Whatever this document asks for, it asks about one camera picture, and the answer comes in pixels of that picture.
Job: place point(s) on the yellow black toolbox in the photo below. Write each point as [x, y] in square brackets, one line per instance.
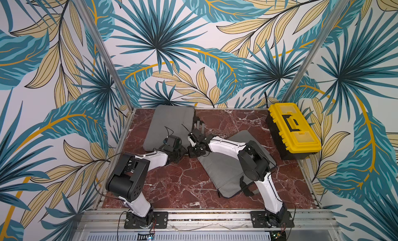
[291, 132]

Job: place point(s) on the grey laptop bag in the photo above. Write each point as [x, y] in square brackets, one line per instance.
[174, 120]
[226, 172]

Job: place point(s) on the left aluminium frame post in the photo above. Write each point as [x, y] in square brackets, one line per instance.
[85, 14]

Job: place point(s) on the front aluminium rail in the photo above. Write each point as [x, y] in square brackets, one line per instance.
[108, 220]

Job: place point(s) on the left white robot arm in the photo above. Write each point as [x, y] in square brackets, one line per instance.
[127, 179]

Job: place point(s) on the aluminium frame post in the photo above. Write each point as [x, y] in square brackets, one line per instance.
[85, 14]
[324, 32]

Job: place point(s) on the right aluminium frame post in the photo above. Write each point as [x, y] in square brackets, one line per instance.
[324, 32]

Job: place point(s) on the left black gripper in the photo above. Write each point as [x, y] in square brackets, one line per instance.
[183, 151]

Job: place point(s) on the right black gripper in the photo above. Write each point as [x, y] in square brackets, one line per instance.
[198, 135]

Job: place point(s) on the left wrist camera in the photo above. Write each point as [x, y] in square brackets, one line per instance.
[172, 143]

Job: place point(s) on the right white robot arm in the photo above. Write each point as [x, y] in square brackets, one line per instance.
[255, 166]

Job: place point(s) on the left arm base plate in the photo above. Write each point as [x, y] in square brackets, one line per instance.
[158, 220]

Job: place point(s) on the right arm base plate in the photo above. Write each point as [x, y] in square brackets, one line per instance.
[266, 219]

